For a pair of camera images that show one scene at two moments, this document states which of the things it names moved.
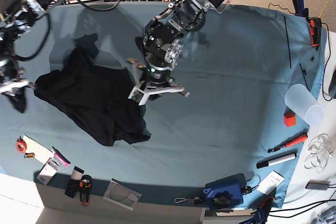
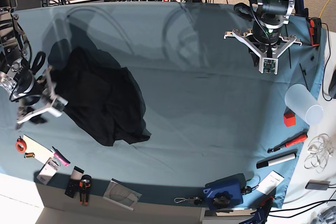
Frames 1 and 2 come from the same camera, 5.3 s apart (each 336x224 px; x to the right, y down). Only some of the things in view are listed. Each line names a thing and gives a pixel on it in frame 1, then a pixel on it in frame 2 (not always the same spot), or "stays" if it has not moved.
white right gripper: (139, 94) → (266, 63)
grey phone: (317, 184) stays
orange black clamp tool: (315, 27) stays
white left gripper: (18, 95) → (56, 104)
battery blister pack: (49, 169) stays
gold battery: (29, 155) stays
